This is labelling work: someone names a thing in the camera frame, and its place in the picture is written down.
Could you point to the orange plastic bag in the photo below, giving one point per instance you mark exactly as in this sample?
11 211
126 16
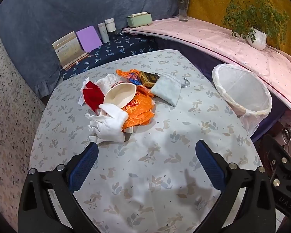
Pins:
138 109

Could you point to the green tissue box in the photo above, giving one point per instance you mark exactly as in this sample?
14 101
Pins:
138 20

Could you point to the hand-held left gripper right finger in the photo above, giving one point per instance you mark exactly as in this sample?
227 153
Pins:
208 166

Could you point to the floral tablecloth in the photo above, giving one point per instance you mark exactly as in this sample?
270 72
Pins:
160 131

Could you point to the black and gold box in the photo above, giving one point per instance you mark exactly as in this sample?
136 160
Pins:
149 79

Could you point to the white glove with red trim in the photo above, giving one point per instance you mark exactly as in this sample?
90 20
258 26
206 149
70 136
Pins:
106 123

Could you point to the yellow cloth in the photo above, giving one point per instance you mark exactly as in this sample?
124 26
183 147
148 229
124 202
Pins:
208 7

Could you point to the tall white bottle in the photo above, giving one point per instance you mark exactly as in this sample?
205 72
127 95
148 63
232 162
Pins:
103 32

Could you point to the pink tumbler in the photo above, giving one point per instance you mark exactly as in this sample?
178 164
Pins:
288 134

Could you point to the green leafy plant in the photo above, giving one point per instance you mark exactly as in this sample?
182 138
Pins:
252 7

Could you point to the purple board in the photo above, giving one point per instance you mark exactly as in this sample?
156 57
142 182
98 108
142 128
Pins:
88 38

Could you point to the dark purple cloth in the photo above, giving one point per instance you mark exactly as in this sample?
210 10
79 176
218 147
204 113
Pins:
198 55

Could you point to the red and white paper cup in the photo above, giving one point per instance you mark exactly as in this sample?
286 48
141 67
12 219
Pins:
118 97

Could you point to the white cotton glove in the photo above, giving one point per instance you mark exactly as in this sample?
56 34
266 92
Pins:
105 81

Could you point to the red envelope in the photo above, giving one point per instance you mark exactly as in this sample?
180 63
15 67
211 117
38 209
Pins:
93 98
90 85

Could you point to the white canister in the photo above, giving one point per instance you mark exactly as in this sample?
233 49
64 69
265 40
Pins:
110 26

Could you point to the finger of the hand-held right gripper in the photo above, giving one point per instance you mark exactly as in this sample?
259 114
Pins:
276 150

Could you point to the navy printed cloth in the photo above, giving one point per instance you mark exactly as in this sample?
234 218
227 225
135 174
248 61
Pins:
116 48

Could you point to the trash bin with white liner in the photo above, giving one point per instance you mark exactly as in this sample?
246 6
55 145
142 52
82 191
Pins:
242 89

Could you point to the pale grey cloth pouch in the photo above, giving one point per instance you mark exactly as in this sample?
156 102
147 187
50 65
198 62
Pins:
166 88

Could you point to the blue-grey sheet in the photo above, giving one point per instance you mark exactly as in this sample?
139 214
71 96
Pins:
51 12

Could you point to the desk calendar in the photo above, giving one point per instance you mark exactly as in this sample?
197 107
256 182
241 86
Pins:
68 51

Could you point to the blue face mask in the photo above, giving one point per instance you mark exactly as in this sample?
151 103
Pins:
133 79

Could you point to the pink tablecloth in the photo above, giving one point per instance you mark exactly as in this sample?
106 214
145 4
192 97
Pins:
208 38

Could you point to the white plant pot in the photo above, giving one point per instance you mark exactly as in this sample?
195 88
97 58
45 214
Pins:
256 39

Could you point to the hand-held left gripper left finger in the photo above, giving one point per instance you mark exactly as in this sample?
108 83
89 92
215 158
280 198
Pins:
84 167

